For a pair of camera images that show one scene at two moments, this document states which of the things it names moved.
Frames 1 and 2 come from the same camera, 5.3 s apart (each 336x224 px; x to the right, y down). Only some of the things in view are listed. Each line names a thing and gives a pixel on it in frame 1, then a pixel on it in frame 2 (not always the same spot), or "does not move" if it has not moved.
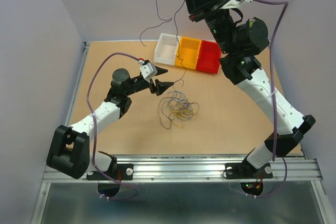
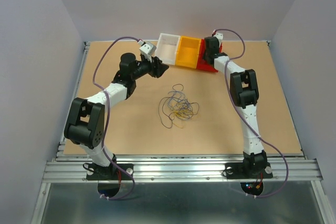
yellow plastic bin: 189,49 does not move
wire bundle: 176,108 does not move
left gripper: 160,87 -> 159,68
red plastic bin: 209,55 does not move
